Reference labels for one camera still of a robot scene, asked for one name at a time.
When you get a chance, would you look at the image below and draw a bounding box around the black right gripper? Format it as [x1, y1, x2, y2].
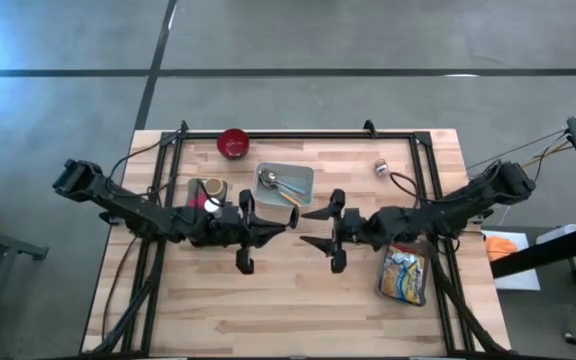
[300, 188, 385, 274]

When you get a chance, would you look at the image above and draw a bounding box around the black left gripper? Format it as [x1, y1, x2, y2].
[185, 189, 300, 275]

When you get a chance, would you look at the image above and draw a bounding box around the steel utensil light blue handle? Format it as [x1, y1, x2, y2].
[270, 179, 309, 197]

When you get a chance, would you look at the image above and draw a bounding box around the blue yellow snack packet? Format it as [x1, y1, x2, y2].
[382, 244, 428, 305]

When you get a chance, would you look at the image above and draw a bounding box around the dark translucent plastic bin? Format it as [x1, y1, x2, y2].
[376, 241, 432, 307]

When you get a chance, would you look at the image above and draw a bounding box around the red bowl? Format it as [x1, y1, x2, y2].
[216, 128, 250, 160]

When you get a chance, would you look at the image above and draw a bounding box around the orange cloth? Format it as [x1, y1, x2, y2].
[485, 235, 519, 262]

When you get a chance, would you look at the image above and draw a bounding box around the white paper sheet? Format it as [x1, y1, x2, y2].
[482, 230, 542, 292]

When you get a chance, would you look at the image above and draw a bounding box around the black equipment stand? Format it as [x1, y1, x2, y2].
[490, 108, 576, 351]

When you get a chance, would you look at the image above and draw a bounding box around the white plastic container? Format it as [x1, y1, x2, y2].
[535, 223, 576, 246]

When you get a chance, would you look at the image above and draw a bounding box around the grey metal stand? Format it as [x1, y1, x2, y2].
[0, 219, 50, 261]

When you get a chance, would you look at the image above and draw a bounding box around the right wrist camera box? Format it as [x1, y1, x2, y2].
[343, 208, 366, 229]

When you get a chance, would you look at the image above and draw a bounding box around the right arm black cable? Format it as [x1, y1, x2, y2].
[390, 171, 437, 204]

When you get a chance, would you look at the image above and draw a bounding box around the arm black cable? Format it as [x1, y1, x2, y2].
[109, 130, 184, 199]
[390, 171, 437, 204]

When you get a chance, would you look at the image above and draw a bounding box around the black table frame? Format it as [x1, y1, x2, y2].
[85, 119, 512, 357]

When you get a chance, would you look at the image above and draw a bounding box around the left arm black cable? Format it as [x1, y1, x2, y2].
[109, 130, 184, 199]

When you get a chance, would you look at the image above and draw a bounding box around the coloured wire bundle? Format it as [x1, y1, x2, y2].
[467, 128, 569, 174]

